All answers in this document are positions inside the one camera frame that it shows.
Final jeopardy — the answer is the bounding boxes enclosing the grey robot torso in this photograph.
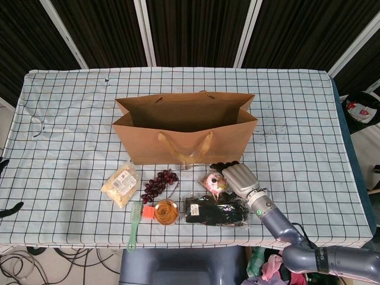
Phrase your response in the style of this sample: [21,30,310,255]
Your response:
[119,246,246,285]

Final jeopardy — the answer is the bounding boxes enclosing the packaged black gloves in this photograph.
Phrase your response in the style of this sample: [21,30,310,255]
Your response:
[183,192,252,229]

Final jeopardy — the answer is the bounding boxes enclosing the dark red grape bunch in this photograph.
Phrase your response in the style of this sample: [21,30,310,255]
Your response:
[141,169,181,204]

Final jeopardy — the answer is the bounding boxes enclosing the brown paper bag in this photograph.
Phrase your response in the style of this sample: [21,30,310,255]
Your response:
[112,90,258,167]

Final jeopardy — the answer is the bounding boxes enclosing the clear rubber band jar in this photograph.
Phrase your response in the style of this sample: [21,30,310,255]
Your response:
[153,199,181,226]

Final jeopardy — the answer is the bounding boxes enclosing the pink cloth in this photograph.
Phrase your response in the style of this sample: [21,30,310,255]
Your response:
[262,254,284,282]

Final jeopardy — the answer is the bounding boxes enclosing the grey floor cable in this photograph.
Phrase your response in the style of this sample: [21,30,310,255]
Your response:
[0,252,33,281]

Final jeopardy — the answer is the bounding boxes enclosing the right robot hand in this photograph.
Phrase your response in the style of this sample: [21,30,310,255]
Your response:
[210,160,262,198]

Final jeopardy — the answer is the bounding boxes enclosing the packaged white snack bag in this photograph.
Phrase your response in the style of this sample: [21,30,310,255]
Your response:
[100,161,141,210]

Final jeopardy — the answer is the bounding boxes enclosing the green handled brush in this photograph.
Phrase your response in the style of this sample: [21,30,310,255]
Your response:
[126,202,143,252]

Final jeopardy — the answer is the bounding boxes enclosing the checked white tablecloth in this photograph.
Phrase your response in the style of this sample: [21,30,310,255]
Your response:
[0,67,373,249]

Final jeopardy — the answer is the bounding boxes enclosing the dark ribbed partition panel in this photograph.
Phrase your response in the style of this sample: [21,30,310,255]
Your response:
[147,0,249,68]
[0,0,81,105]
[335,29,380,96]
[58,0,149,68]
[243,0,380,71]

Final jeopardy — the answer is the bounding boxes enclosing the white partition post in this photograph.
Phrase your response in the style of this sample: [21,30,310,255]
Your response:
[233,0,258,68]
[43,0,89,69]
[327,11,380,78]
[132,0,157,68]

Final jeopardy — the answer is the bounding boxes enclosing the black floor cable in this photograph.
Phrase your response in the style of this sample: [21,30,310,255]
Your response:
[53,248,122,271]

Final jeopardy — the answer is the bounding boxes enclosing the silver metal fork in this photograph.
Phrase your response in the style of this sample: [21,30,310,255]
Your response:
[174,163,208,172]

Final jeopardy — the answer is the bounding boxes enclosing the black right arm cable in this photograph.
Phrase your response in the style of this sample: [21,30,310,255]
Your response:
[292,221,317,250]

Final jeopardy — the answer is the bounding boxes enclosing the orange cube block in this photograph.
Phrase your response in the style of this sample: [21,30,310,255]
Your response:
[141,205,157,220]

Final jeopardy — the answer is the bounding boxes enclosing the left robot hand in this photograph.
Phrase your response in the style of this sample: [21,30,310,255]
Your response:
[0,159,24,219]

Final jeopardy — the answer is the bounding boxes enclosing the green cloth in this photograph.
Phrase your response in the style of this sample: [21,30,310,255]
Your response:
[246,246,268,277]

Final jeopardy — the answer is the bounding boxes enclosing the pink packaged ball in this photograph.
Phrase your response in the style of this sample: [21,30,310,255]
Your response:
[199,171,230,198]

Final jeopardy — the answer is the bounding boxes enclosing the purple cloth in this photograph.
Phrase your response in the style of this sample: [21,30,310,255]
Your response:
[243,273,286,285]

